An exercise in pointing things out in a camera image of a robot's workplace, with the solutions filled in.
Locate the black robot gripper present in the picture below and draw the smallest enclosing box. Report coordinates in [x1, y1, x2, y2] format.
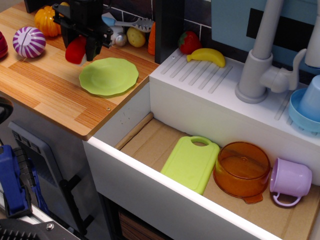
[52, 0, 113, 62]

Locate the red and white toy sushi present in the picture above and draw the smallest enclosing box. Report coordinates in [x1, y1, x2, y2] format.
[65, 35, 87, 66]

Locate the green plastic plate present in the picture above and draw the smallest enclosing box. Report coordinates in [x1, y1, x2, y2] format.
[79, 57, 139, 96]

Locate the white toy salt shaker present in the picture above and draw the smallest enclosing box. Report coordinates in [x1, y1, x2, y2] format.
[111, 26, 128, 47]

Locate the yellow toy corn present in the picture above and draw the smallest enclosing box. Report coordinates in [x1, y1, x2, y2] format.
[60, 1, 70, 7]

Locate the orange toy pumpkin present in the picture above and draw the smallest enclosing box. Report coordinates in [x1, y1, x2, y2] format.
[34, 6, 62, 37]

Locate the purple striped toy onion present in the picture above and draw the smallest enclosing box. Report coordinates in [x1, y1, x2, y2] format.
[12, 26, 47, 59]

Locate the yellow toy potato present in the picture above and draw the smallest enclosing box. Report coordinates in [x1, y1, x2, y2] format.
[126, 27, 146, 48]

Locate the orange toy carrot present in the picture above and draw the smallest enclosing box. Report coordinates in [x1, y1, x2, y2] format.
[147, 22, 156, 56]

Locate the dark red toy vegetable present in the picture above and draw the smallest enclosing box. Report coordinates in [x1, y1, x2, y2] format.
[0, 32, 8, 59]

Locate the red toy strawberry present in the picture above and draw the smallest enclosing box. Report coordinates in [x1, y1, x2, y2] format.
[178, 31, 203, 55]

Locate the yellow toy banana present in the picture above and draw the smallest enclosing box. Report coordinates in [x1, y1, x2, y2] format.
[186, 48, 226, 68]

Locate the white toy sink unit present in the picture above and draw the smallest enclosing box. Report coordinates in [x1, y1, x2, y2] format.
[83, 51, 320, 240]

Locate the green toy cutting board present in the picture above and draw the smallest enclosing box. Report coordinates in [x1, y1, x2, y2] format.
[160, 136, 220, 195]

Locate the grey toy oven door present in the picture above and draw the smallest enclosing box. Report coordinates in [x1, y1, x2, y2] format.
[8, 121, 109, 240]

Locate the blue clamp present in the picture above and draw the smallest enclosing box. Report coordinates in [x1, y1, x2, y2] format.
[0, 145, 50, 218]

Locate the grey toy faucet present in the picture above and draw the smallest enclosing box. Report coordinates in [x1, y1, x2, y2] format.
[235, 0, 307, 104]

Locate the orange transparent toy pot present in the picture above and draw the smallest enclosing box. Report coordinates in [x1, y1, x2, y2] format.
[213, 141, 271, 204]

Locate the light blue plastic bowl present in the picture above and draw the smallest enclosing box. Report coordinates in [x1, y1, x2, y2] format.
[288, 88, 320, 133]

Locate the light blue plastic cup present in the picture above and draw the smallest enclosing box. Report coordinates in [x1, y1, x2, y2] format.
[298, 75, 320, 122]

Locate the purple plastic toy cup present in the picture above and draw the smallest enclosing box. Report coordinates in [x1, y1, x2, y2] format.
[269, 158, 313, 208]

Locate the blue handled grey pasta spoon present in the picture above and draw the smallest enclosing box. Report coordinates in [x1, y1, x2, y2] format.
[101, 16, 154, 33]

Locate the black oven door handle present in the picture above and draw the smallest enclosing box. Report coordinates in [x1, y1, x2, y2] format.
[59, 175, 94, 236]

